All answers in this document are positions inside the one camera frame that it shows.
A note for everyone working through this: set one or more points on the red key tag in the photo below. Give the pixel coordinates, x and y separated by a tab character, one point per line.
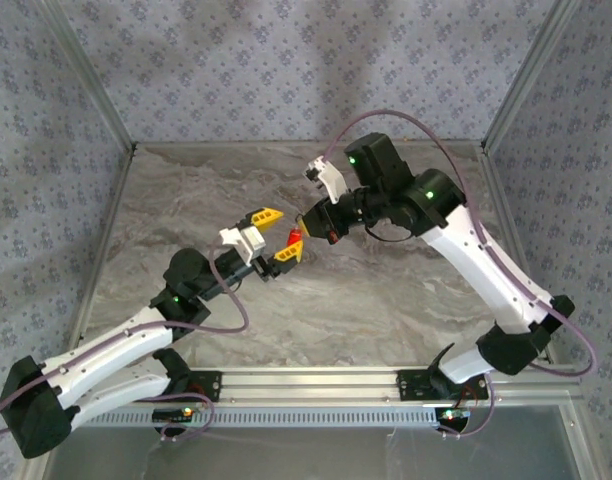
296	234

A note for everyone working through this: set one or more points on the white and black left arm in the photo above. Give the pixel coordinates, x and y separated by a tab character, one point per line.
111	345

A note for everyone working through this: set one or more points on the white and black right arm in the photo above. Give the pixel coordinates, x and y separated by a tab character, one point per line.
476	260

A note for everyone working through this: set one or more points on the small circuit board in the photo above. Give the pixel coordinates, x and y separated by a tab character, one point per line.
173	414
453	414

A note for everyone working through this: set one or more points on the grey metal sheet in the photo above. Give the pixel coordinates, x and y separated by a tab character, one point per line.
311	455

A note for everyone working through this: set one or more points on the thin aluminium edge rail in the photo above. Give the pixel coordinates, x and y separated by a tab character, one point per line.
236	144

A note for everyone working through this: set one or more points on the black mount plate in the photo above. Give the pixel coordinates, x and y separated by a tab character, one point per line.
411	385
211	385

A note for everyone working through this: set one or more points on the aluminium table edge rail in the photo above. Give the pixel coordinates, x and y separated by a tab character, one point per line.
582	450
126	157

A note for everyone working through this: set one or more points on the aluminium mounting rail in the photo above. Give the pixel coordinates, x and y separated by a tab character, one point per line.
311	385

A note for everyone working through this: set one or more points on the aluminium frame post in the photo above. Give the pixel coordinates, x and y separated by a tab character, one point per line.
91	70
528	70

